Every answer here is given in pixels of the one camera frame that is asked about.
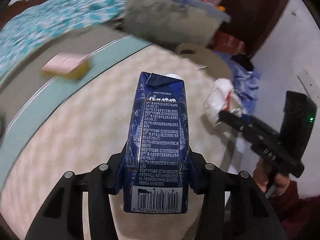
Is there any white paper bag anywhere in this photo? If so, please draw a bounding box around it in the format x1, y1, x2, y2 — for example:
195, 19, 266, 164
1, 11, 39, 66
203, 78, 248, 126

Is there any blue white milk carton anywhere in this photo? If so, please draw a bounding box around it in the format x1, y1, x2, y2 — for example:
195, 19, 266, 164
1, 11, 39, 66
121, 72, 189, 214

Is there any pink yellow box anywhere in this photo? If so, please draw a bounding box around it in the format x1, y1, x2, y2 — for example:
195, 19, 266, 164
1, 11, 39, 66
40, 53, 92, 80

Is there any tan round trash bin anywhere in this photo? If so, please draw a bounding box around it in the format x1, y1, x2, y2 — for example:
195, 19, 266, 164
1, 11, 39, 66
175, 43, 233, 80

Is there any person's right hand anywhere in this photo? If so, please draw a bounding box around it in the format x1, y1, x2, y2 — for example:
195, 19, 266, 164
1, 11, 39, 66
253, 158, 291, 197

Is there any blue cloth bag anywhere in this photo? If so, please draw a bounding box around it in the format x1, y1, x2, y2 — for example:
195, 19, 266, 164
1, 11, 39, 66
213, 51, 261, 115

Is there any red orange bag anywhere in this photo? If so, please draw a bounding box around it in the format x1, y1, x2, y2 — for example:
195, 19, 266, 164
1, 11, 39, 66
207, 31, 246, 55

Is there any lower clear storage bin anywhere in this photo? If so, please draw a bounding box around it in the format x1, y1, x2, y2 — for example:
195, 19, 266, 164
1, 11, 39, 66
123, 0, 231, 46

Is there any teal patterned quilt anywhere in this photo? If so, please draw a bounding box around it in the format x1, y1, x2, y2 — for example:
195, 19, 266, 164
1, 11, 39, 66
1, 0, 126, 79

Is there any wall outlet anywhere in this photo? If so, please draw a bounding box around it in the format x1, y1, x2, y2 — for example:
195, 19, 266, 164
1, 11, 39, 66
297, 69, 320, 105

